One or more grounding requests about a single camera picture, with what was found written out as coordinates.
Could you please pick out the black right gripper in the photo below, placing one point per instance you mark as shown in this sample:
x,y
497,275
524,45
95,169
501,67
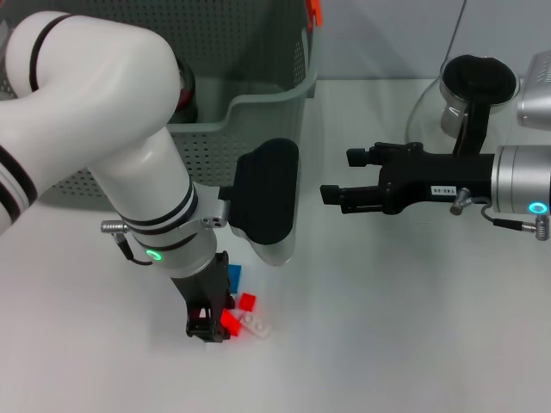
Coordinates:
x,y
430,180

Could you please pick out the blue square toy brick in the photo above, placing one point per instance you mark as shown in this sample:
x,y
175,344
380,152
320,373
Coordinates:
x,y
234,277

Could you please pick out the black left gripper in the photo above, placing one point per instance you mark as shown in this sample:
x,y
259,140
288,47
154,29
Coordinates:
x,y
206,284

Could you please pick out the orange-red sloped toy brick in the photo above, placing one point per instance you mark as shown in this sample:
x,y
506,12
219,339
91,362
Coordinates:
x,y
231,322

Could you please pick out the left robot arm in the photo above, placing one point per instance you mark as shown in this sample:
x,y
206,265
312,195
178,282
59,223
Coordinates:
x,y
107,107

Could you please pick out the small red toy brick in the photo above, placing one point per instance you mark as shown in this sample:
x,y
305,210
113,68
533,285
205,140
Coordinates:
x,y
247,302

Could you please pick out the white toy brick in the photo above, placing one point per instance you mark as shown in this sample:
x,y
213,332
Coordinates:
x,y
258,327

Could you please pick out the dark red long toy brick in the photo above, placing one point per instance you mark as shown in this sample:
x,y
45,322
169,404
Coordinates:
x,y
185,96

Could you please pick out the grey-green perforated storage basket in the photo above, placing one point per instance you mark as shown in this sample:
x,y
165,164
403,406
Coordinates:
x,y
258,64

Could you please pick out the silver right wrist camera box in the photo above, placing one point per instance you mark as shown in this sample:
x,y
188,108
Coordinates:
x,y
538,94

